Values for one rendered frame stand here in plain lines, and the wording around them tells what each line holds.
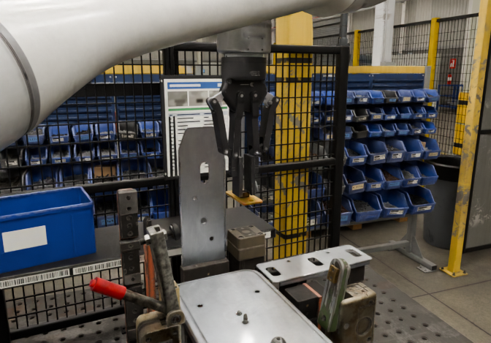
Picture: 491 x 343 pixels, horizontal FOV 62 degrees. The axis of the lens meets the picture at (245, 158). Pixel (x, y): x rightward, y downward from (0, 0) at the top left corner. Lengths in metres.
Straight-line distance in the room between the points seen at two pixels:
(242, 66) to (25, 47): 0.41
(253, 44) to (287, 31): 0.77
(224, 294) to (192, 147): 0.33
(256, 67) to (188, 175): 0.39
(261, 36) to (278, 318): 0.52
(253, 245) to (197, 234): 0.15
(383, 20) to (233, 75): 4.57
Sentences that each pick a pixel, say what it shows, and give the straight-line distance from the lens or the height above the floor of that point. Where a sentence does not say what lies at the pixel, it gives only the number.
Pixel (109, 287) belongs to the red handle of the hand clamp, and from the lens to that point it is 0.71.
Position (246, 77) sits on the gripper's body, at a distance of 0.66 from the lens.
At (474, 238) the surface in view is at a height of 0.24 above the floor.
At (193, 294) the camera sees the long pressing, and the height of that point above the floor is 1.00.
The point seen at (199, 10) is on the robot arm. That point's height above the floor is 1.52.
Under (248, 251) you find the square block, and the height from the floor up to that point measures 1.02.
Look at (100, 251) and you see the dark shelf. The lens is 1.09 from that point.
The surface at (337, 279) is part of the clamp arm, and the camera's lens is 0.82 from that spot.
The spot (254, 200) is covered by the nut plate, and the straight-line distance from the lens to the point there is 0.71.
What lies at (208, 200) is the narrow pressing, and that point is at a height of 1.16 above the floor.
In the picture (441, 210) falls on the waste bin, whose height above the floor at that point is 0.33.
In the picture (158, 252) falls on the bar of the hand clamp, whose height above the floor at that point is 1.18.
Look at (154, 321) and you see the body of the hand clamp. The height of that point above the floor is 1.05.
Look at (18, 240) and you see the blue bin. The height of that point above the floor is 1.10.
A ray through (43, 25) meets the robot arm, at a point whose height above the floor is 1.50.
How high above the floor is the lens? 1.47
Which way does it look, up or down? 12 degrees down
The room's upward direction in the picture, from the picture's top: straight up
